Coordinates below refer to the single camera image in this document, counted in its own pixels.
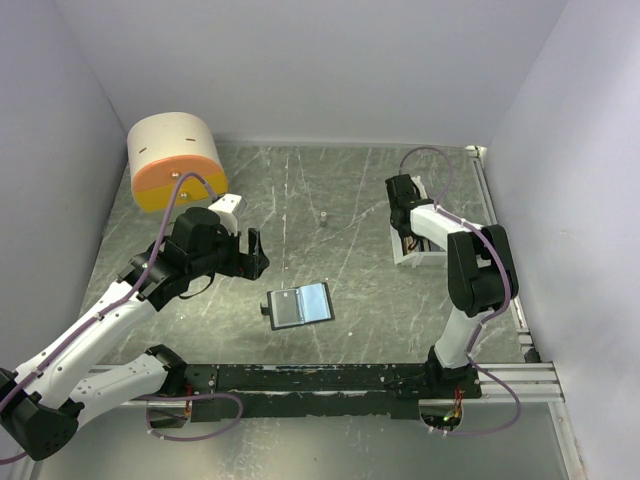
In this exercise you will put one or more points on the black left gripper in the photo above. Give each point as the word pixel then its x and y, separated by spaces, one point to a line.
pixel 241 263

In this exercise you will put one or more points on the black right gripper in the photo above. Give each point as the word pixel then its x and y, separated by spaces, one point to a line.
pixel 417 237

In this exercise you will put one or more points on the black VIP card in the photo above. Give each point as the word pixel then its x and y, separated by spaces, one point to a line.
pixel 284 309

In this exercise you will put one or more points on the black leather card holder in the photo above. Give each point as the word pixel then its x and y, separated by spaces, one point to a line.
pixel 314 301

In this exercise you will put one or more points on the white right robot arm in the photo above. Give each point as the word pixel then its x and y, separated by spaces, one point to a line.
pixel 481 283

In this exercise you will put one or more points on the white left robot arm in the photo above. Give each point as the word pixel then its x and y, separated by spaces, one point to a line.
pixel 46 400

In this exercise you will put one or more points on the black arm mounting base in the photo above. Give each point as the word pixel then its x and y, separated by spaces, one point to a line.
pixel 328 390

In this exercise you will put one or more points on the white card tray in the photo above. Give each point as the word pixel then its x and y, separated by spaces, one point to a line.
pixel 415 252

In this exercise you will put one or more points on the beige orange mini drawer cabinet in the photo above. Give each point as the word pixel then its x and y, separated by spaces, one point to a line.
pixel 163 147

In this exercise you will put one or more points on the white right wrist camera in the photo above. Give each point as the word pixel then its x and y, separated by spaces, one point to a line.
pixel 420 187

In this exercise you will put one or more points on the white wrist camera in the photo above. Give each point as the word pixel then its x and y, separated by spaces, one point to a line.
pixel 229 208
pixel 420 187

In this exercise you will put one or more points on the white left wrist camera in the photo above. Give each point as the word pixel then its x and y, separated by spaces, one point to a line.
pixel 229 208

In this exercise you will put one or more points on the aluminium rail frame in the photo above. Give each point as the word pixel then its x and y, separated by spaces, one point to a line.
pixel 535 382

